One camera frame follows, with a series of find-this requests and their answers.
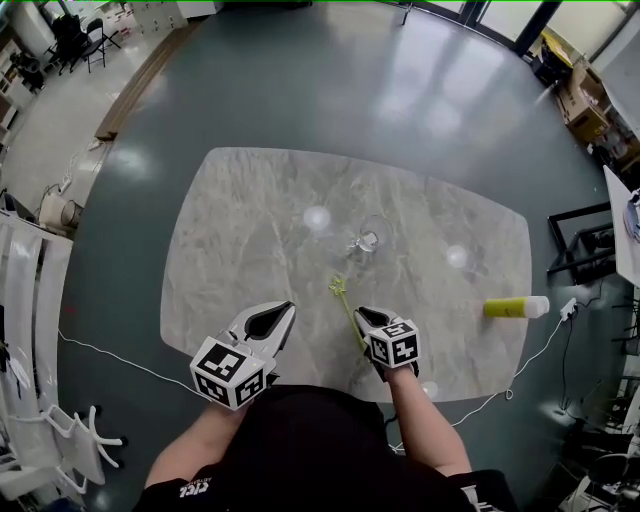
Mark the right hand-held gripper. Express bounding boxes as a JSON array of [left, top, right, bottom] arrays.
[[353, 305, 421, 384]]

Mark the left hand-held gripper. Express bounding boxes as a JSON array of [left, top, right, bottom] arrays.
[[189, 299, 297, 412]]

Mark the yellow-green star stick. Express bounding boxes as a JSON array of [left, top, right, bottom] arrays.
[[327, 274, 367, 352]]

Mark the clear glass cup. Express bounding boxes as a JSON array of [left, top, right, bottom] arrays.
[[346, 214, 394, 254]]

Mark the person's left forearm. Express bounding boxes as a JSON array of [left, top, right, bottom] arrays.
[[143, 394, 252, 492]]

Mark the person's right forearm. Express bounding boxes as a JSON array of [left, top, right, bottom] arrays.
[[385, 365, 474, 477]]

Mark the yellow-green bottle white cap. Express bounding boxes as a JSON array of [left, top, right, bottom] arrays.
[[482, 295, 551, 320]]

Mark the person's black shirt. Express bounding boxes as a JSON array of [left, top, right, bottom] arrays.
[[143, 383, 507, 512]]

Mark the white swivel chair base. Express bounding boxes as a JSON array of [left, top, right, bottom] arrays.
[[42, 403, 129, 494]]

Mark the white side table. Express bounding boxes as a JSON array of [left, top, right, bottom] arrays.
[[602, 164, 640, 290]]

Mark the brown cardboard box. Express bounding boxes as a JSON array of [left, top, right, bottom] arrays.
[[555, 64, 612, 146]]

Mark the black folding chair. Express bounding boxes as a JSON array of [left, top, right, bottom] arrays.
[[79, 18, 123, 74]]

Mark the yellow bag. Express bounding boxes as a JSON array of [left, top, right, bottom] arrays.
[[540, 30, 574, 69]]

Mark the white power cable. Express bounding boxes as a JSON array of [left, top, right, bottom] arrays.
[[387, 304, 576, 454]]

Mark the black metal frame rack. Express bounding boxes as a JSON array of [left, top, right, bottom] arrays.
[[546, 201, 617, 287]]

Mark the wire mesh waste basket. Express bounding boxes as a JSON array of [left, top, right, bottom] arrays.
[[59, 199, 84, 232]]

